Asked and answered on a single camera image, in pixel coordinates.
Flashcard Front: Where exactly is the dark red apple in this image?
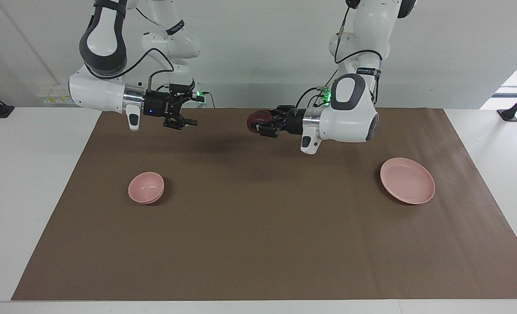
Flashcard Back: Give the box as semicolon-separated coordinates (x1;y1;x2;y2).
247;110;274;135

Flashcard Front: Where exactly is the pink plate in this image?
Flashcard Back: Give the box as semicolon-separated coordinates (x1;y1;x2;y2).
380;157;436;205

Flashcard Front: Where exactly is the white wall socket strip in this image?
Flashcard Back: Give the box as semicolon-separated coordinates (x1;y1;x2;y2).
36;84;74;106

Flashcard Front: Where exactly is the pink bowl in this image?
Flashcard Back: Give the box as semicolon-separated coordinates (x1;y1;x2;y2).
128;171;165;205

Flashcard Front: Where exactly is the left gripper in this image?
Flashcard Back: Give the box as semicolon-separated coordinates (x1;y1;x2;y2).
257;105;305;139

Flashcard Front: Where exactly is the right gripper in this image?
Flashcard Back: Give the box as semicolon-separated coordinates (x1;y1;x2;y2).
144;83;205;130

